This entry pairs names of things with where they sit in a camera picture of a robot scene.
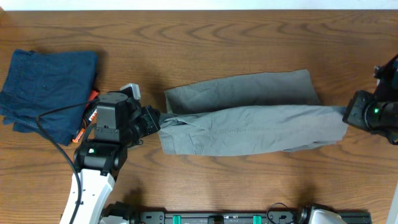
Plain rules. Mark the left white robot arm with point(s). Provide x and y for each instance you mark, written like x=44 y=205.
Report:
x=97 y=164

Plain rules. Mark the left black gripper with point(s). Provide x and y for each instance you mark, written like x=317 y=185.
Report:
x=150 y=123

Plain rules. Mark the orange black folded item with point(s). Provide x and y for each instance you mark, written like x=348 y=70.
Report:
x=88 y=116

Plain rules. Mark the folded navy blue garment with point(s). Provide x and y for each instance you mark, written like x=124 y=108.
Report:
x=53 y=86

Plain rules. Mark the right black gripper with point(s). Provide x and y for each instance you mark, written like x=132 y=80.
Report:
x=357 y=115

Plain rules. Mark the grey shorts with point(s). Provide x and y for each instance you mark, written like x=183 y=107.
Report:
x=249 y=114

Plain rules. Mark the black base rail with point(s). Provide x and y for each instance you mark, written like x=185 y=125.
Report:
x=120 y=213

